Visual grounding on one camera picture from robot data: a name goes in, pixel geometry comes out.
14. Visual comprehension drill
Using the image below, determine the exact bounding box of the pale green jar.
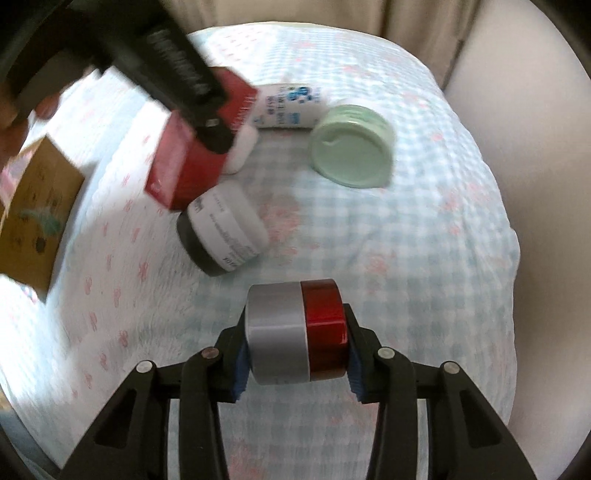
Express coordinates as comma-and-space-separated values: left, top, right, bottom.
308, 105, 398, 189

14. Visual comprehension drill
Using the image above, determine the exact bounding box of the blue checked blanket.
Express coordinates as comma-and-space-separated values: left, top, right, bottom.
0, 21, 520, 480

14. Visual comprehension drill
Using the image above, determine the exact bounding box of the white jar with black lid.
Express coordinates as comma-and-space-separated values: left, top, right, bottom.
176, 179, 270, 278

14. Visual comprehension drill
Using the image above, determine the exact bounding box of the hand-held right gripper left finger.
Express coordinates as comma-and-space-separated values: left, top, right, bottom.
58, 318, 253, 480

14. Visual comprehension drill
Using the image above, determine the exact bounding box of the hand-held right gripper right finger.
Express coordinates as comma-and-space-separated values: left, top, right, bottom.
342, 304, 539, 480

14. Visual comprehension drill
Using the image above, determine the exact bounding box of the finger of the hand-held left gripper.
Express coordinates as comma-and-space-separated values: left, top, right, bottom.
117, 9, 237, 157

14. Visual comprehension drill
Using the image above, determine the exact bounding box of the white bottle with blue print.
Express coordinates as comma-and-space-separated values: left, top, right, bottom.
252, 83, 328, 131

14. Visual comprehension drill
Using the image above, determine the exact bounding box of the red carton box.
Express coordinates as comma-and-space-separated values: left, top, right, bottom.
144, 67, 259, 212

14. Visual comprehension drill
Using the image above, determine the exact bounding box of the person's left hand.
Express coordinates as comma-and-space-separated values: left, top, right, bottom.
0, 90, 63, 174

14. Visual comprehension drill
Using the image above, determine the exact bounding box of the red jar with silver lid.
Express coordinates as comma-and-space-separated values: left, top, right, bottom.
245, 278, 350, 387

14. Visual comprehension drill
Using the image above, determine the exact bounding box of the brown cardboard box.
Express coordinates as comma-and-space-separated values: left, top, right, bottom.
0, 135, 86, 303

